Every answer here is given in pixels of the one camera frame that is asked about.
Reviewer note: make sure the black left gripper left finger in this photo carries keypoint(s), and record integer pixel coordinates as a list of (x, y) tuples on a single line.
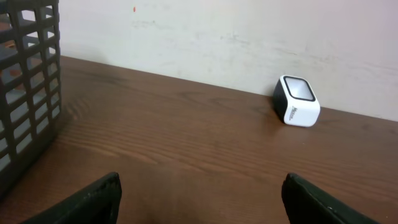
[(96, 203)]

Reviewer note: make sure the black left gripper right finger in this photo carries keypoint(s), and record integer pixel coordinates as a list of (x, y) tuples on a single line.
[(306, 203)]

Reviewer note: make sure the white barcode scanner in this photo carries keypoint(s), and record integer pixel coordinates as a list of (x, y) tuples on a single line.
[(295, 102)]

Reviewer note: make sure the dark grey plastic basket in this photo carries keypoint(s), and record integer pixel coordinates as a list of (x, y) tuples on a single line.
[(30, 83)]

